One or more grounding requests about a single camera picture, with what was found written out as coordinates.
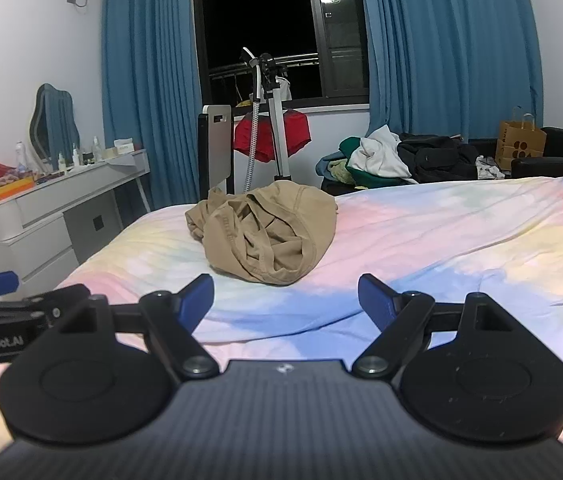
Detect tan pants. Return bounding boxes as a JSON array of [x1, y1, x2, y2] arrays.
[[185, 181, 338, 287]]

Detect white dresser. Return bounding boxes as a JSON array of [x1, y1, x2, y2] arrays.
[[0, 149, 151, 286]]

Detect white black chair back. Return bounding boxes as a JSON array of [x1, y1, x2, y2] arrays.
[[198, 105, 235, 200]]

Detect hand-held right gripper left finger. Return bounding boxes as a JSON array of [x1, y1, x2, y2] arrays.
[[52, 274, 220, 380]]

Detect blue curtain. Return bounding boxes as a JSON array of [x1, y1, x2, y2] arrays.
[[102, 0, 203, 211], [356, 0, 545, 144]]

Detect garment steamer stand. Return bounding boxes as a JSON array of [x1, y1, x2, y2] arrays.
[[239, 46, 295, 194]]

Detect black garment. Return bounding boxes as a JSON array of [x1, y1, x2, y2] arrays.
[[397, 133, 480, 184]]

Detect orange tray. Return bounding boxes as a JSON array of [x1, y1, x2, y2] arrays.
[[0, 177, 37, 206]]

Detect brown paper bag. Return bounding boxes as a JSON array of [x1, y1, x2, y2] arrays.
[[495, 106, 547, 171]]

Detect white tissue box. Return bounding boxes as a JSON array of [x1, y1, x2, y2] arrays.
[[102, 138, 135, 161]]

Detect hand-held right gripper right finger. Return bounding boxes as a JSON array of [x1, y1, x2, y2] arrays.
[[351, 274, 518, 380]]

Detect white patterned cloth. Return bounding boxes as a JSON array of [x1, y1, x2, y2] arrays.
[[476, 156, 505, 181]]

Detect pale green towel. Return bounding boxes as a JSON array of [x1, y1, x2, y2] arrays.
[[328, 160, 358, 184]]

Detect balcony railing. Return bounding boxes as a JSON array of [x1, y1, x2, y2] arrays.
[[208, 52, 321, 80]]

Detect red garment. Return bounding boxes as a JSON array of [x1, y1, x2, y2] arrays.
[[233, 109, 311, 163]]

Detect green garment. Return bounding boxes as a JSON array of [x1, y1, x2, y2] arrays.
[[337, 137, 412, 186]]

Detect wavy mirror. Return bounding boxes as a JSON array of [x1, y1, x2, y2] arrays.
[[22, 83, 81, 168]]

